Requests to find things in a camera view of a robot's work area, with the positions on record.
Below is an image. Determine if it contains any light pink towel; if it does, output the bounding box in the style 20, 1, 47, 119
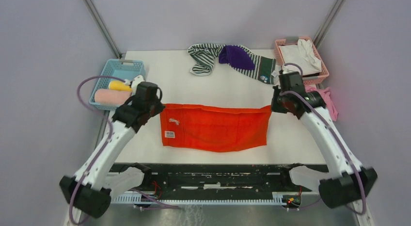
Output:
94, 89, 132, 106

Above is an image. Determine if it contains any yellow towel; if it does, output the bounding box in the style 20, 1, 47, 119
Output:
108, 80, 132, 92

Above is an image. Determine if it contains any orange towel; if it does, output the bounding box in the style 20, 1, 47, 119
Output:
160, 104, 271, 153

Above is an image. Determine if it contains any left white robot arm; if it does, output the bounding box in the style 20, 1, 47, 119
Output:
59, 81, 165, 218

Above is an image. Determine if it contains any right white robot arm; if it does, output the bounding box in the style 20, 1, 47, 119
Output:
271, 71, 378, 215

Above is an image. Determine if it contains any pink plastic basket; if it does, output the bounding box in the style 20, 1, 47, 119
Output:
274, 36, 329, 85

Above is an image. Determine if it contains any dark green striped towel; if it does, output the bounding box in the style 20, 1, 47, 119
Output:
233, 45, 280, 85

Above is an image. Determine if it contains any white cloth in basket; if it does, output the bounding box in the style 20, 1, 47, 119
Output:
279, 39, 322, 76

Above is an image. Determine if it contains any blue plastic basket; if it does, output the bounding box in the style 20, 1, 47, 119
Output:
89, 59, 146, 111

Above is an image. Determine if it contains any bright pink cloth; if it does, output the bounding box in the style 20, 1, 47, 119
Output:
305, 85, 338, 122

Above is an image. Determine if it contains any purple towel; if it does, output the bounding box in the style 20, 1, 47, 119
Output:
218, 45, 255, 70

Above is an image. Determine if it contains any green white striped towel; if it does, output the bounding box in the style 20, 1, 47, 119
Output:
187, 43, 224, 76

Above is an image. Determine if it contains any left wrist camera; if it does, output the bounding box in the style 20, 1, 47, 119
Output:
124, 75, 145, 94

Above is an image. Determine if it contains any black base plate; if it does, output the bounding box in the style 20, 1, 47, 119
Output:
109, 163, 330, 201

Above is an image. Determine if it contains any white cable duct rail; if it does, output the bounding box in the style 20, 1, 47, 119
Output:
111, 192, 287, 206

